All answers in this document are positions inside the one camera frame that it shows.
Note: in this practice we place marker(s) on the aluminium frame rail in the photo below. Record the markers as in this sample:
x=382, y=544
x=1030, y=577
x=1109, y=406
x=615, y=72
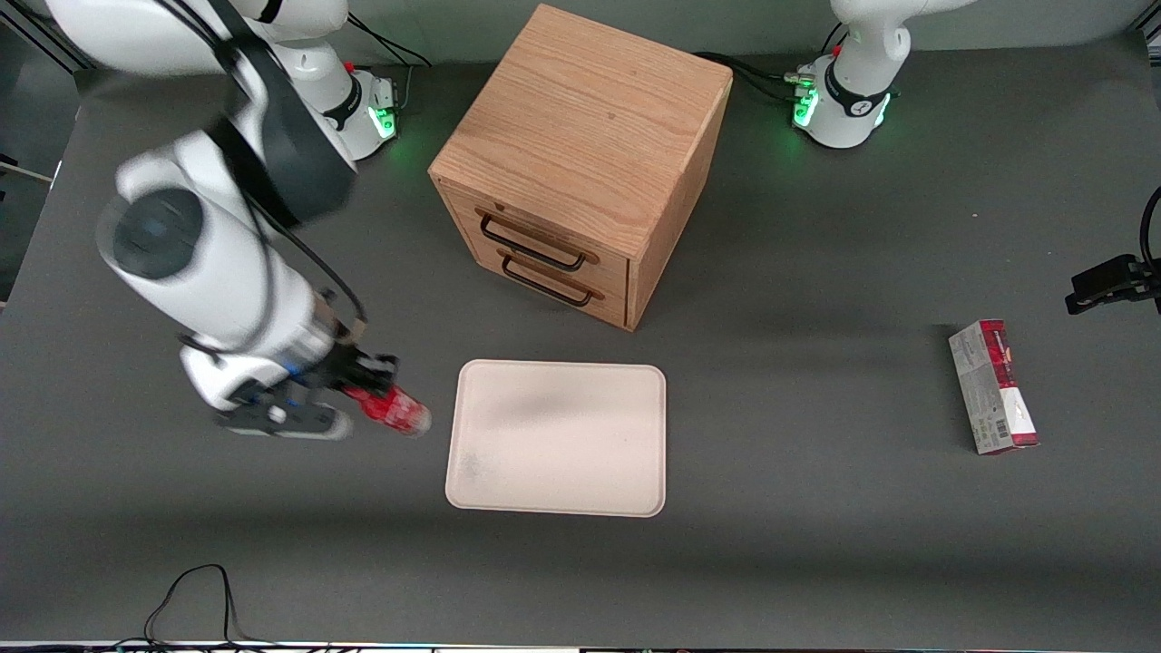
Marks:
x=41, y=45

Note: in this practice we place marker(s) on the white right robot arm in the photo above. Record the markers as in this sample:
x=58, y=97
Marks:
x=218, y=263

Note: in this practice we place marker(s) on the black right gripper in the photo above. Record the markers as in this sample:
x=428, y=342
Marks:
x=347, y=367

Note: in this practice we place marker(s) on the wooden drawer cabinet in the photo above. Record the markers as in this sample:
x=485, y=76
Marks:
x=590, y=136

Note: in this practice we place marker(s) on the beige rectangular tray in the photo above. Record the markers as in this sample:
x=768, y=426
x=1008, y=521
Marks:
x=558, y=439

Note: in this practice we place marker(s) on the red coke bottle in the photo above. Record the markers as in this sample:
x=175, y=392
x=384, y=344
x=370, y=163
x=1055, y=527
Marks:
x=399, y=413

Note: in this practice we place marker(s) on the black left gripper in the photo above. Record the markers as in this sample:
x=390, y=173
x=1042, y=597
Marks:
x=1153, y=285

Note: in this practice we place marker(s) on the grey and red carton box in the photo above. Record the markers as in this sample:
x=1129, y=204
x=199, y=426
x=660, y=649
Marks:
x=993, y=385

